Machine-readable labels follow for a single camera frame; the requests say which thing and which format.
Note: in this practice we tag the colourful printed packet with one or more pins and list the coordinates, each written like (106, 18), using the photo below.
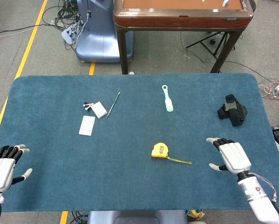
(195, 213)

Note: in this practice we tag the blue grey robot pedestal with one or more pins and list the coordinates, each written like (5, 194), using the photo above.
(99, 35)

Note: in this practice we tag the flat white rectangular plate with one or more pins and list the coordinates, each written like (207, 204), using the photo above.
(86, 126)

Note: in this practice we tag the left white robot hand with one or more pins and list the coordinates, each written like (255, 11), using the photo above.
(2, 170)

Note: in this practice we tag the blue carpet table cover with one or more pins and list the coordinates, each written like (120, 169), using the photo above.
(130, 182)

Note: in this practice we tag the small white card box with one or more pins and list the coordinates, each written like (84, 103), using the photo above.
(99, 110)

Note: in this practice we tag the yellow tape measure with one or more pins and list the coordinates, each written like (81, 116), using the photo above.
(160, 150)

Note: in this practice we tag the black binder clips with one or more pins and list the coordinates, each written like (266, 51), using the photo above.
(87, 106)

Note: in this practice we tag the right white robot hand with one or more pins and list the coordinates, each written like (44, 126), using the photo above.
(235, 157)

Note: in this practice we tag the white power strip with plugs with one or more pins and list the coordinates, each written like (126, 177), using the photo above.
(68, 33)

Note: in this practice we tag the brown mahjong table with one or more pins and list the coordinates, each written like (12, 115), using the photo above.
(176, 22)

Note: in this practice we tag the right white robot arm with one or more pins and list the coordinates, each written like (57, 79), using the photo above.
(253, 191)

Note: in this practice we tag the thin metal rod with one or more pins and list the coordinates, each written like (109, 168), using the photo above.
(113, 105)

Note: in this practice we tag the mint green brush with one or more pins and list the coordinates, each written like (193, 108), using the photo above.
(168, 105)

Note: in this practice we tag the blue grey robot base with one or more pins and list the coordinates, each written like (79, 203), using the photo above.
(137, 217)

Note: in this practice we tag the black tripod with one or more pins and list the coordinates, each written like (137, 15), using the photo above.
(203, 43)

